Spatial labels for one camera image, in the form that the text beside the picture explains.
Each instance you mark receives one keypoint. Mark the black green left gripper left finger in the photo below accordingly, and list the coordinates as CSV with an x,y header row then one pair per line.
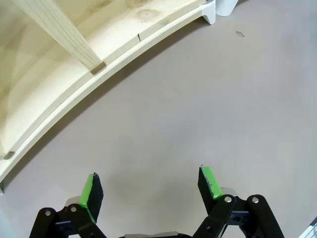
x,y
91,198

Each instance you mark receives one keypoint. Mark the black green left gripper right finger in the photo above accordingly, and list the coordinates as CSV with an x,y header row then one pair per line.
x,y
208,188

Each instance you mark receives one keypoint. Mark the light wooden four-compartment shelf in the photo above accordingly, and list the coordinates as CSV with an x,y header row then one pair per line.
x,y
49,86

